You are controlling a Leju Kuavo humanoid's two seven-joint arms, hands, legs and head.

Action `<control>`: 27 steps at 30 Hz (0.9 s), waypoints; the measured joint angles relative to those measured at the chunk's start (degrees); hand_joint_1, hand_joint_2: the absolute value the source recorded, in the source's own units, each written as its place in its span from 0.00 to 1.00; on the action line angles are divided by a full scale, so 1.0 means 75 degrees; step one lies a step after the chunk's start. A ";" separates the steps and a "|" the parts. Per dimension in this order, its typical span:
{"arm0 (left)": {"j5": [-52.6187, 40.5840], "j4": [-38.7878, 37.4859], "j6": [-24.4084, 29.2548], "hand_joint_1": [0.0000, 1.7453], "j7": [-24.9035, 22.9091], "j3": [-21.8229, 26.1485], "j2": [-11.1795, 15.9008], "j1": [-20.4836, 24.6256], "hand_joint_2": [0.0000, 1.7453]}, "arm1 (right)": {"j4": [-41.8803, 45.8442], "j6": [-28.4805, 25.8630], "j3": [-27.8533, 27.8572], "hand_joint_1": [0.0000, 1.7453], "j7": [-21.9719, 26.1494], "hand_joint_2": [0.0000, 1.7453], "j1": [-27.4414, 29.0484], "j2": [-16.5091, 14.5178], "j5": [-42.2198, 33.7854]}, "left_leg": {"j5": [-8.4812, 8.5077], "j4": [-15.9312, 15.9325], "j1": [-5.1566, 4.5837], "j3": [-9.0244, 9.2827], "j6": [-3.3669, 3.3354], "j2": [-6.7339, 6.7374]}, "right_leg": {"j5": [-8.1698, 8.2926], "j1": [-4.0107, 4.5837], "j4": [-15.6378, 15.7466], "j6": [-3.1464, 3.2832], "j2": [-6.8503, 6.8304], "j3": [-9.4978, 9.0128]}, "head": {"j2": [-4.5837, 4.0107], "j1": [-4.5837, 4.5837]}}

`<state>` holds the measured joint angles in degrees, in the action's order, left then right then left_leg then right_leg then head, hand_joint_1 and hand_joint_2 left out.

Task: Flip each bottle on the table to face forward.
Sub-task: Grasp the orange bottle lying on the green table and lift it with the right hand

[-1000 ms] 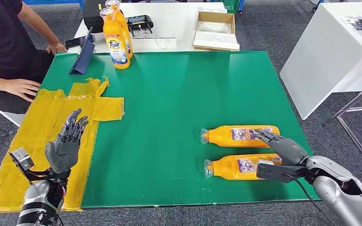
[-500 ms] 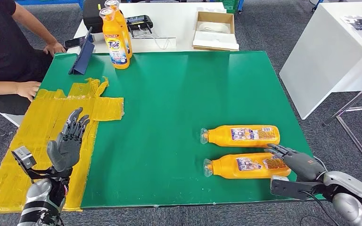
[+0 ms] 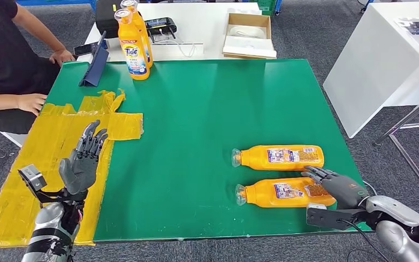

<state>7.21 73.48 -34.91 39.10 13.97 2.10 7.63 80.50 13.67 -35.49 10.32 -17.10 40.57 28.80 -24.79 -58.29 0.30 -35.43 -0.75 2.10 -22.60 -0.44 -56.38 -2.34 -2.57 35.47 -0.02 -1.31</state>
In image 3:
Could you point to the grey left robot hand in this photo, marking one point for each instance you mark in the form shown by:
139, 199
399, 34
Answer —
81, 170

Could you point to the person's right hand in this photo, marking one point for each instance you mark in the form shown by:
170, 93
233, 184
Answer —
31, 103

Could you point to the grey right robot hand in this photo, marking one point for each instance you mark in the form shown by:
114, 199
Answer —
343, 190

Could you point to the person's left hand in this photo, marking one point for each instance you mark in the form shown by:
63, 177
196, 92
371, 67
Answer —
62, 57

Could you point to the orange detergent bottle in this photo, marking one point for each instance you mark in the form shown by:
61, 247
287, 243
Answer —
256, 159
260, 193
142, 25
133, 50

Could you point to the person's left forearm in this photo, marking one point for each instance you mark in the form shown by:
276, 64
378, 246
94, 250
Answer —
39, 29

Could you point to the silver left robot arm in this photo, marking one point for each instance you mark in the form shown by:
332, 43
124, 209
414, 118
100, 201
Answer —
50, 224

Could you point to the black smartphone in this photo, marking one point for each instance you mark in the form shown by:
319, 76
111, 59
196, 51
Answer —
85, 49

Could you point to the tablet in blue case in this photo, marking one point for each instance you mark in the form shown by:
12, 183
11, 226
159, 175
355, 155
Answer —
95, 68

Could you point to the white seat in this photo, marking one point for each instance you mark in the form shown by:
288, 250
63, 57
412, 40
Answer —
14, 139

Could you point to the person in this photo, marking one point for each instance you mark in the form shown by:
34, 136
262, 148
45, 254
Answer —
3, 54

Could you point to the yellow taped plastic sheet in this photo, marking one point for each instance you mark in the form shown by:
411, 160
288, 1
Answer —
32, 202

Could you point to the black carry case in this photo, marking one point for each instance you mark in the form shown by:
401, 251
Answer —
106, 18

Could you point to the black remote controller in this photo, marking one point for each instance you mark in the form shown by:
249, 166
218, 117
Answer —
162, 26

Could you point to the clear acrylic stand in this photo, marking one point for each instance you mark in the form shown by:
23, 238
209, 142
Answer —
178, 50

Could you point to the white desk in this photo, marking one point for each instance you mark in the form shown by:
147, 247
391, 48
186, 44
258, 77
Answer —
370, 67

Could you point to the green table mat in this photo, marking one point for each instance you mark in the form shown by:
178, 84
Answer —
213, 108

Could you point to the white table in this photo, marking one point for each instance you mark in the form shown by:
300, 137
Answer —
206, 22

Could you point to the white foam sheet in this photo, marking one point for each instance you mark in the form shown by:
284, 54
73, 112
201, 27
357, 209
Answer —
249, 46

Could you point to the white round pouch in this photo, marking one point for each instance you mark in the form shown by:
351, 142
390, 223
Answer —
247, 31

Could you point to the cardboard box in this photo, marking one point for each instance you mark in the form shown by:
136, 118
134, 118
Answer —
249, 18

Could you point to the green plastic crate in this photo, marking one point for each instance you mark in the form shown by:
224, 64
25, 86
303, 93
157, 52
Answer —
267, 6

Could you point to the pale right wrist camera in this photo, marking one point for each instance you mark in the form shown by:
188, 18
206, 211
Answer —
321, 217

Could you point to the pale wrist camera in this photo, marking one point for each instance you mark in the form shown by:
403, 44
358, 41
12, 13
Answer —
321, 217
32, 177

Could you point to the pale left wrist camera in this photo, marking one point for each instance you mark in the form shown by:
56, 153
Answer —
32, 177

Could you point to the metal desk frame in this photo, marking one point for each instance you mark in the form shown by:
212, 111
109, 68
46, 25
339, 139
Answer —
408, 117

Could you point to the blue metal post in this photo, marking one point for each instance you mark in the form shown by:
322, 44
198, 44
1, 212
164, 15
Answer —
278, 6

